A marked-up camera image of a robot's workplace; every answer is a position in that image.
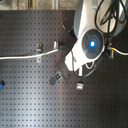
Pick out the metal cable clip upper left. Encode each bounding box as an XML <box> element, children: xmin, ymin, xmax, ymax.
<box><xmin>37</xmin><ymin>43</ymin><xmax>43</xmax><ymax>51</ymax></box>

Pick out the metal cable clip centre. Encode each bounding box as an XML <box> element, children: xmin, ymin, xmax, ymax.
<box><xmin>53</xmin><ymin>41</ymin><xmax>58</xmax><ymax>49</ymax></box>

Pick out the metal cable clip bottom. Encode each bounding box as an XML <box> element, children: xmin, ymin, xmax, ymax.
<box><xmin>77</xmin><ymin>83</ymin><xmax>84</xmax><ymax>90</ymax></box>

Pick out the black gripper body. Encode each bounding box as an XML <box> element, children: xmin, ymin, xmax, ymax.
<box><xmin>56</xmin><ymin>59</ymin><xmax>73</xmax><ymax>79</ymax></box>

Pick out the white cable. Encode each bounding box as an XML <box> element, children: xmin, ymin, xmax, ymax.
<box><xmin>112</xmin><ymin>47</ymin><xmax>128</xmax><ymax>56</ymax></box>
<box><xmin>0</xmin><ymin>45</ymin><xmax>70</xmax><ymax>61</ymax></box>

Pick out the metal cable clip lower left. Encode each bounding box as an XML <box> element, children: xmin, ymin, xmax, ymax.
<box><xmin>36</xmin><ymin>56</ymin><xmax>42</xmax><ymax>63</ymax></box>

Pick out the metal cable clip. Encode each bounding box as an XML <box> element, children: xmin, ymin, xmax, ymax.
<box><xmin>36</xmin><ymin>56</ymin><xmax>42</xmax><ymax>63</ymax></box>
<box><xmin>37</xmin><ymin>43</ymin><xmax>43</xmax><ymax>51</ymax></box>
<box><xmin>53</xmin><ymin>41</ymin><xmax>58</xmax><ymax>49</ymax></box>
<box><xmin>107</xmin><ymin>47</ymin><xmax>114</xmax><ymax>59</ymax></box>
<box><xmin>77</xmin><ymin>83</ymin><xmax>84</xmax><ymax>90</ymax></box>

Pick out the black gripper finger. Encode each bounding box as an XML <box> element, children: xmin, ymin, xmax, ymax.
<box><xmin>55</xmin><ymin>71</ymin><xmax>63</xmax><ymax>81</ymax></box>
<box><xmin>49</xmin><ymin>77</ymin><xmax>57</xmax><ymax>86</ymax></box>

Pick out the metal cable clip right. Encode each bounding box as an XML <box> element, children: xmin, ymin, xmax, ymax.
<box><xmin>107</xmin><ymin>47</ymin><xmax>114</xmax><ymax>59</ymax></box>

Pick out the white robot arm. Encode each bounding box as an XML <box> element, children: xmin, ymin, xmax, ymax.
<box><xmin>57</xmin><ymin>0</ymin><xmax>128</xmax><ymax>78</ymax></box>

